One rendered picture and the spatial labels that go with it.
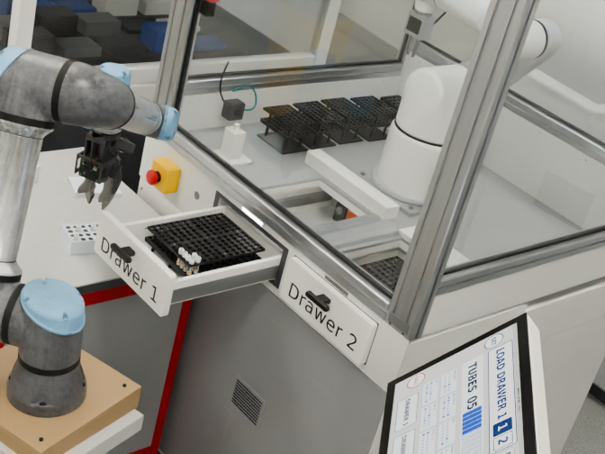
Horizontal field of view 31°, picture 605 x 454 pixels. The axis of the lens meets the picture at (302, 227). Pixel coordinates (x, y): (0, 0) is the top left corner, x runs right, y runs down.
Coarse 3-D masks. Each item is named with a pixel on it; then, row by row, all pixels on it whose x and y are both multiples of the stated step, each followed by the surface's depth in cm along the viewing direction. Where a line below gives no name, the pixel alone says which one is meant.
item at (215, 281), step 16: (208, 208) 269; (224, 208) 272; (128, 224) 253; (144, 224) 256; (240, 224) 268; (144, 240) 259; (256, 240) 265; (160, 256) 256; (272, 256) 261; (176, 272) 251; (208, 272) 243; (224, 272) 246; (240, 272) 250; (256, 272) 253; (272, 272) 257; (176, 288) 238; (192, 288) 241; (208, 288) 245; (224, 288) 248
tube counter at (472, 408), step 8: (480, 392) 187; (464, 400) 188; (472, 400) 186; (480, 400) 185; (464, 408) 186; (472, 408) 184; (480, 408) 183; (464, 416) 184; (472, 416) 182; (480, 416) 181; (464, 424) 182; (472, 424) 180; (480, 424) 179; (464, 432) 180; (472, 432) 178; (480, 432) 177; (464, 440) 178; (472, 440) 176; (480, 440) 175; (464, 448) 176; (472, 448) 175; (480, 448) 173
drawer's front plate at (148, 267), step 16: (112, 224) 246; (96, 240) 252; (112, 240) 247; (128, 240) 242; (112, 256) 248; (144, 256) 238; (144, 272) 239; (160, 272) 234; (144, 288) 240; (160, 288) 235; (160, 304) 236
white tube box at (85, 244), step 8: (64, 224) 265; (72, 224) 266; (80, 224) 267; (88, 224) 268; (96, 224) 269; (64, 232) 263; (72, 232) 263; (80, 232) 264; (88, 232) 265; (64, 240) 263; (72, 240) 260; (80, 240) 261; (88, 240) 262; (72, 248) 260; (80, 248) 261; (88, 248) 262
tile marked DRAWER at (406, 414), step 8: (408, 400) 200; (416, 400) 198; (400, 408) 200; (408, 408) 198; (416, 408) 196; (400, 416) 197; (408, 416) 195; (416, 416) 194; (400, 424) 195; (408, 424) 193
